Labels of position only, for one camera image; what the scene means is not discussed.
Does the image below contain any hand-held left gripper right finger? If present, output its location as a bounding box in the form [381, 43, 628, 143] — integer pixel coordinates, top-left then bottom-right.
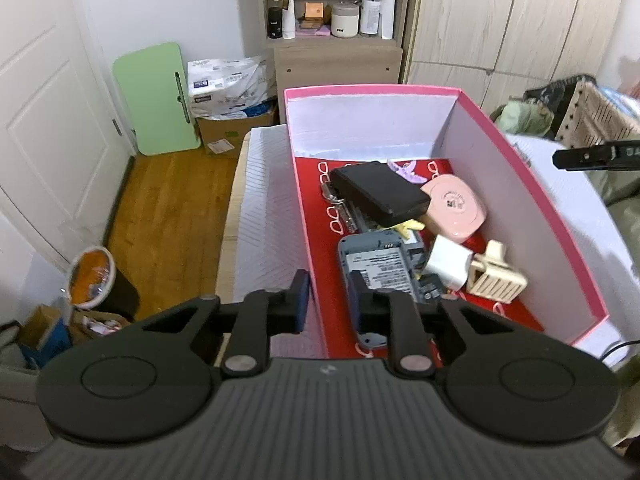
[348, 270, 517, 377]

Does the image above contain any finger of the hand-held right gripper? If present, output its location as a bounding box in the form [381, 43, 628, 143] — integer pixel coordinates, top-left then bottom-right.
[552, 141, 640, 171]

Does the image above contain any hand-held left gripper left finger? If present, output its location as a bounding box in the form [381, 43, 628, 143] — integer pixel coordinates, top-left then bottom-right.
[141, 268, 313, 381]

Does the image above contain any bunch of keys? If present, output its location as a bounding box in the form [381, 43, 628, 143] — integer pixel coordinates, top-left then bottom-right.
[320, 180, 362, 234]

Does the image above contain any yellow hair clip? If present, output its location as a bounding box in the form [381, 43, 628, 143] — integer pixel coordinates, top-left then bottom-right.
[387, 218, 426, 239]

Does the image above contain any pink cardboard box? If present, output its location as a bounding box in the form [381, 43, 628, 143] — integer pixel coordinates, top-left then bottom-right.
[283, 85, 611, 360]

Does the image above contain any white charger plug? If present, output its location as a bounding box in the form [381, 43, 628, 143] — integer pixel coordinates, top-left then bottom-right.
[425, 235, 473, 292]

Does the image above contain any black and grey pocket router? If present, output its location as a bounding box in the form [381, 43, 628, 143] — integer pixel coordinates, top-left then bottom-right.
[330, 161, 432, 227]

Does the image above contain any pink round compact case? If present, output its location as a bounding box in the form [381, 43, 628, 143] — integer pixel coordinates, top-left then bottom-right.
[420, 174, 488, 242]

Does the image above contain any purple hair clip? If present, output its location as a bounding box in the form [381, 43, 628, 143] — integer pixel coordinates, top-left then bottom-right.
[387, 159, 429, 184]

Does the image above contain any beige hair claw clip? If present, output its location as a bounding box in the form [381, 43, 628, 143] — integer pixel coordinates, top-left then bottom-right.
[467, 240, 529, 305]

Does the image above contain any red printed cloth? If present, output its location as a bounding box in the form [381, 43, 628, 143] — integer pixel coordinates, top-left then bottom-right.
[292, 156, 546, 358]

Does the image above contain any green garment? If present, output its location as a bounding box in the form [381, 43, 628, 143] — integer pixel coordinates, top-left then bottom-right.
[585, 167, 640, 271]

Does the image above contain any white patterned tablecloth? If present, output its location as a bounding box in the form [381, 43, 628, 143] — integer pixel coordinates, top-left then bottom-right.
[217, 126, 640, 366]

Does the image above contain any wooden wardrobe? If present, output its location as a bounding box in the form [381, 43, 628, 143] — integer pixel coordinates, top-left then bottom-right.
[400, 0, 631, 116]

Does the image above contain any brown cardboard box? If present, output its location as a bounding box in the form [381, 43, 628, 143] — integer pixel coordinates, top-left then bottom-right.
[196, 105, 281, 158]

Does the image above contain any trash bin with orange bag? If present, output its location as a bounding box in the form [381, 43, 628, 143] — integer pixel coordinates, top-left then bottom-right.
[67, 246, 141, 322]

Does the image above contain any white tissue pack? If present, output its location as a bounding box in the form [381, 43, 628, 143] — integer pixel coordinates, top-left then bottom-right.
[187, 56, 276, 118]

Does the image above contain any wooden shelf unit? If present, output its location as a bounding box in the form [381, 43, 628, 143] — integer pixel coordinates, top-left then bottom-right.
[255, 0, 413, 86]

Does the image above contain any white paper roll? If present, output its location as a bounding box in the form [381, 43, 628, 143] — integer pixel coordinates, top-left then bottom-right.
[381, 0, 397, 40]

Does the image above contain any green folding table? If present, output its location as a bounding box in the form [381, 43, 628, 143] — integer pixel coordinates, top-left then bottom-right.
[112, 42, 202, 157]

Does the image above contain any blue cardboard box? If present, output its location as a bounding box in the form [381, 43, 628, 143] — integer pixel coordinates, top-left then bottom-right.
[20, 305, 73, 368]

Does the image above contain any white canister with red cap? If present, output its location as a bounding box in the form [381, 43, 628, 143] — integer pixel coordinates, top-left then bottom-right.
[360, 0, 382, 37]

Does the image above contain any white jar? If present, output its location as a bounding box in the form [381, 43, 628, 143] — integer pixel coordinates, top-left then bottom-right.
[331, 1, 361, 38]

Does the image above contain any white spray bottle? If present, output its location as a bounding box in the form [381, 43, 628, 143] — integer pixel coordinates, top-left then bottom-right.
[281, 0, 297, 40]

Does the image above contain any white door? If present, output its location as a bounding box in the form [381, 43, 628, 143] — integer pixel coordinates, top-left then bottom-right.
[0, 0, 136, 271]

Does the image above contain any black cable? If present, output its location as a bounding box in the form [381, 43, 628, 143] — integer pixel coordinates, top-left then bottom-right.
[597, 341, 640, 362]

